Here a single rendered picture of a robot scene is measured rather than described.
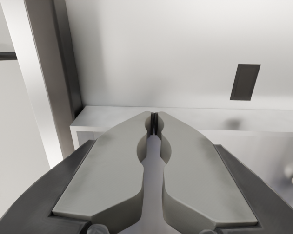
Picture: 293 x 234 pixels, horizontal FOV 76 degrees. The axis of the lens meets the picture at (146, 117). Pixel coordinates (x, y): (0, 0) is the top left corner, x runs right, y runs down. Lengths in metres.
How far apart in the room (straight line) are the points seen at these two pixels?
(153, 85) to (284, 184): 0.17
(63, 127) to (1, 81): 1.24
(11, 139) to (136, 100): 1.47
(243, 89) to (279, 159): 0.08
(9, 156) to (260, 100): 1.66
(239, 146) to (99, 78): 0.14
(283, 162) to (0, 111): 1.46
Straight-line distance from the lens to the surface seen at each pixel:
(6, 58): 1.19
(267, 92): 0.18
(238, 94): 0.17
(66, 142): 0.17
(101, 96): 0.17
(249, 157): 0.21
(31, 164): 1.67
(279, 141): 0.21
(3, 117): 1.52
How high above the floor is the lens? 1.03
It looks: 62 degrees down
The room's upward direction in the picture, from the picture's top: 174 degrees counter-clockwise
